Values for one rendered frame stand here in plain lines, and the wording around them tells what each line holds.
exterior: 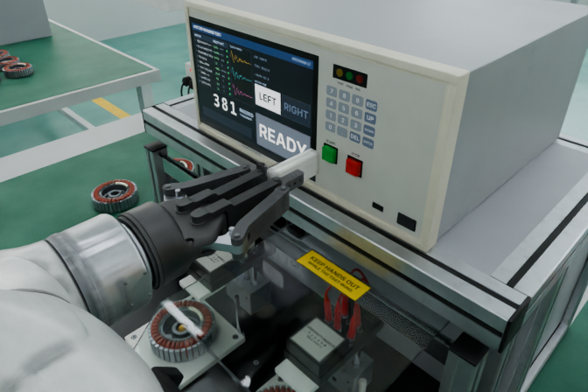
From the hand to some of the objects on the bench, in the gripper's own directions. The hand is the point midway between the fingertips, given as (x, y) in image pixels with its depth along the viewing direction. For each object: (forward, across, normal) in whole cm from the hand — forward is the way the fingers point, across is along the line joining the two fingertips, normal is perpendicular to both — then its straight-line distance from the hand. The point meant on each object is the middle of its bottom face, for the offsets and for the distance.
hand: (294, 171), depth 55 cm
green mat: (+16, -73, -44) cm, 86 cm away
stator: (+6, -72, -43) cm, 84 cm away
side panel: (+33, +24, -44) cm, 60 cm away
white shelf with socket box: (+51, -99, -44) cm, 120 cm away
